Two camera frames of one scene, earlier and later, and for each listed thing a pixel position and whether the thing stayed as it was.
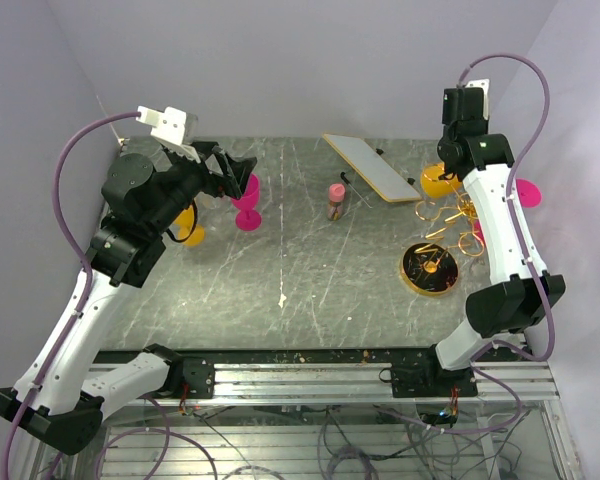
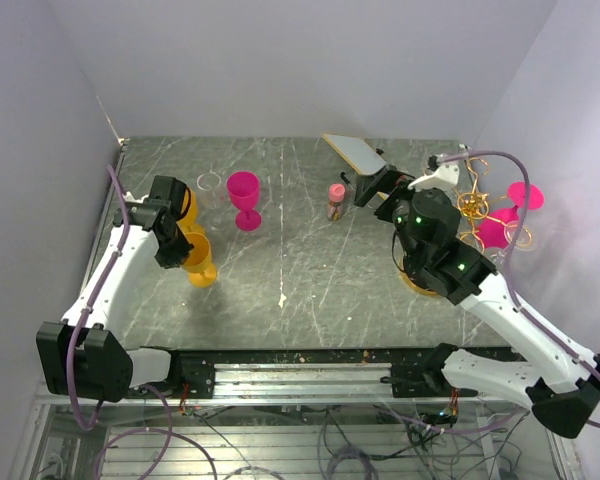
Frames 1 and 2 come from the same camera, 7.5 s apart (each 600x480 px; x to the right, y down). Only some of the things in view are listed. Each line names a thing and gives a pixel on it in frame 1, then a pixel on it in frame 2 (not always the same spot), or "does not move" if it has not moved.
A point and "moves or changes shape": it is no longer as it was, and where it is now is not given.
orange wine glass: (435, 187) moves or changes shape
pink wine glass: (247, 218) does not move
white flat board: (391, 185) does not move
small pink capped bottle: (337, 193) does not move
